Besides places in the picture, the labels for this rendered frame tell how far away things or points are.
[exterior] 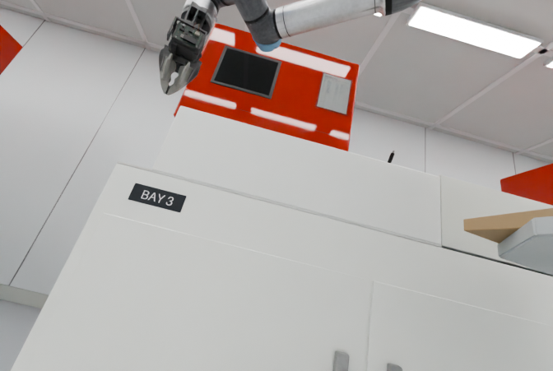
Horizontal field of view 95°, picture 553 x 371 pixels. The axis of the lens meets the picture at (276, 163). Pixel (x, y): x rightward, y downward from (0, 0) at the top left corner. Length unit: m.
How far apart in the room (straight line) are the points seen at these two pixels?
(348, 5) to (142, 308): 0.73
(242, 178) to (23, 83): 3.55
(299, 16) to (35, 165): 2.97
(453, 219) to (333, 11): 0.53
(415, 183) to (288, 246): 0.29
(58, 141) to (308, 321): 3.11
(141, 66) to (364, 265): 3.33
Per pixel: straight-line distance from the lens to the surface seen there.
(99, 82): 3.55
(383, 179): 0.55
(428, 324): 0.56
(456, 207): 0.63
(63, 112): 3.49
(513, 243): 0.44
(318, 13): 0.73
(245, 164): 0.48
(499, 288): 0.65
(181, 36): 0.64
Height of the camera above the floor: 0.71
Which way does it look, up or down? 22 degrees up
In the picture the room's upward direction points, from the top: 14 degrees clockwise
